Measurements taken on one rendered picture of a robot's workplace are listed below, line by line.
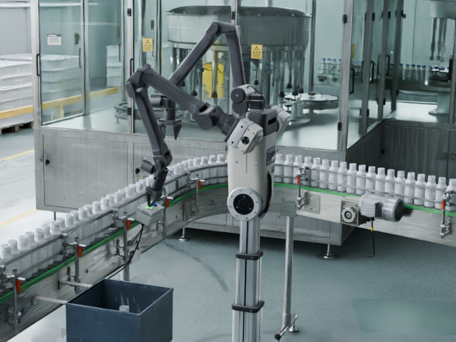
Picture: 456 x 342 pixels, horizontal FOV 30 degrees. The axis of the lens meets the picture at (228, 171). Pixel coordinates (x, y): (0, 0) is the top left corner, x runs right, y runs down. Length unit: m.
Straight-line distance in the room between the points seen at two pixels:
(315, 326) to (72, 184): 2.94
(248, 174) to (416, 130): 4.92
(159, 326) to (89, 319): 0.28
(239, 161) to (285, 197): 1.37
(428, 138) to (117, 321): 5.73
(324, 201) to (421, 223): 0.61
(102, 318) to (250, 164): 0.98
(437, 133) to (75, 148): 3.46
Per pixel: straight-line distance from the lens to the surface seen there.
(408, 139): 8.55
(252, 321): 3.99
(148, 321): 3.25
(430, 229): 4.68
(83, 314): 3.27
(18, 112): 12.17
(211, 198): 4.98
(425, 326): 5.78
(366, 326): 5.69
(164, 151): 3.86
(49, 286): 3.52
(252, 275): 3.92
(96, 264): 3.85
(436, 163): 8.56
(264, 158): 3.73
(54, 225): 3.57
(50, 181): 7.76
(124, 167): 7.37
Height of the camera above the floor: 2.11
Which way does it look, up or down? 12 degrees down
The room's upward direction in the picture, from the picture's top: 1 degrees clockwise
